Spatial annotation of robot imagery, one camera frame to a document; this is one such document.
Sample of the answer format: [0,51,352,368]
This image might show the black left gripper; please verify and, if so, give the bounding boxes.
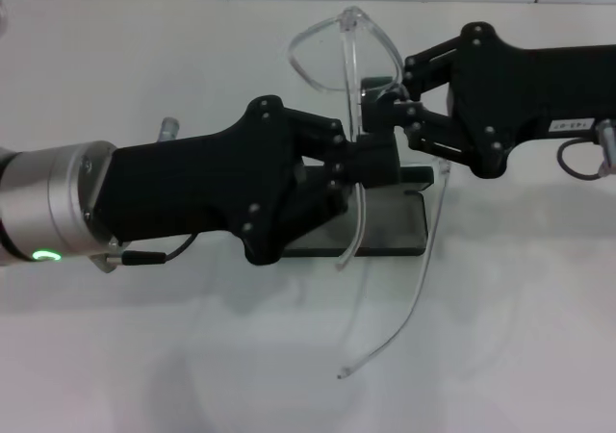
[90,95,399,267]

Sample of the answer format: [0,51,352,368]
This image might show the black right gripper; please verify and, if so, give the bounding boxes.
[359,20,616,180]

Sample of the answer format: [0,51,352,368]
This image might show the black glasses case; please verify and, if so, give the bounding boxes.
[283,163,430,260]

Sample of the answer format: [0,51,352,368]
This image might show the clear transparent glasses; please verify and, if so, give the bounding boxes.
[288,4,453,382]

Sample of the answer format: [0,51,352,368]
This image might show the right silver connector plug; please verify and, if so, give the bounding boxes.
[595,118,616,175]

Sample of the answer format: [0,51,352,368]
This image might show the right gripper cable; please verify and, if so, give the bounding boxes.
[556,137,616,183]

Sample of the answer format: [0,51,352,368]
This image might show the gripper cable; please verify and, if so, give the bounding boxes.
[556,137,616,183]
[90,233,197,274]

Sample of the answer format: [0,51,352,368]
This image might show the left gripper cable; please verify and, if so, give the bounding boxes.
[90,233,197,274]

